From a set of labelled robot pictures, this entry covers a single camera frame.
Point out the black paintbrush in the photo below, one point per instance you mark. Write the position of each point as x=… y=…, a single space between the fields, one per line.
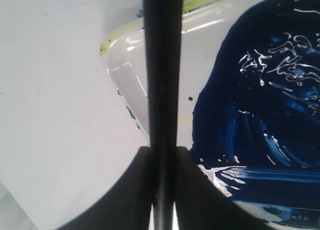
x=162 y=34

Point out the white paint tray blue paint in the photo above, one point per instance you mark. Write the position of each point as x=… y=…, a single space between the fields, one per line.
x=249 y=104

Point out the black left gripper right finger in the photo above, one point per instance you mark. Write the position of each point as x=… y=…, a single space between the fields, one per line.
x=201 y=206

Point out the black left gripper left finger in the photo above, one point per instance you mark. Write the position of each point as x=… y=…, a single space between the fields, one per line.
x=127 y=205

